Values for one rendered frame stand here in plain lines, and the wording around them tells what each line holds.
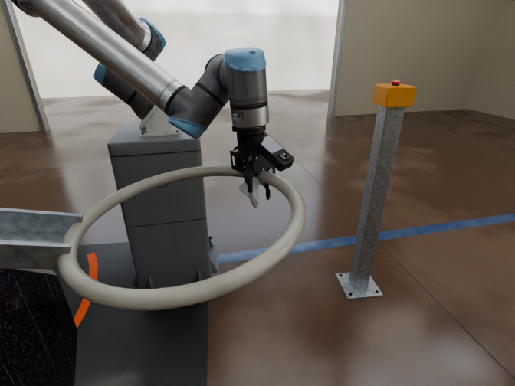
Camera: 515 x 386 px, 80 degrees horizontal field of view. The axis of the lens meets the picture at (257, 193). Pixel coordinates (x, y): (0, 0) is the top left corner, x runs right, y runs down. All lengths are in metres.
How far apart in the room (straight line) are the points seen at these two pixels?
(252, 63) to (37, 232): 0.56
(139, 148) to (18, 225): 0.79
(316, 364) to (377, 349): 0.29
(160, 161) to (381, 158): 0.99
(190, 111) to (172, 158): 0.69
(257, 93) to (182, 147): 0.79
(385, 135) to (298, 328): 0.98
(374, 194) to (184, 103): 1.03
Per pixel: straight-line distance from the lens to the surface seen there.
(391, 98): 1.39
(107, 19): 1.33
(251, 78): 0.70
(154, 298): 0.48
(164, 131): 1.51
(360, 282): 1.84
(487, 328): 1.96
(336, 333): 1.64
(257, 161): 0.75
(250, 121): 0.72
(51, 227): 0.75
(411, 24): 6.74
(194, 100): 0.80
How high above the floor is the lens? 1.24
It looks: 26 degrees down
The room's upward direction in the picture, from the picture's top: straight up
